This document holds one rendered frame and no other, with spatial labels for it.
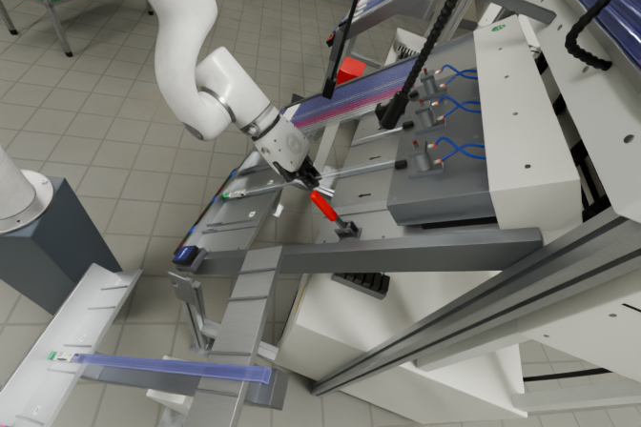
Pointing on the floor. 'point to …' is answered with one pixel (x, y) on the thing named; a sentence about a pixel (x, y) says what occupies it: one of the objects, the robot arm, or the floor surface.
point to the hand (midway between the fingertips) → (311, 177)
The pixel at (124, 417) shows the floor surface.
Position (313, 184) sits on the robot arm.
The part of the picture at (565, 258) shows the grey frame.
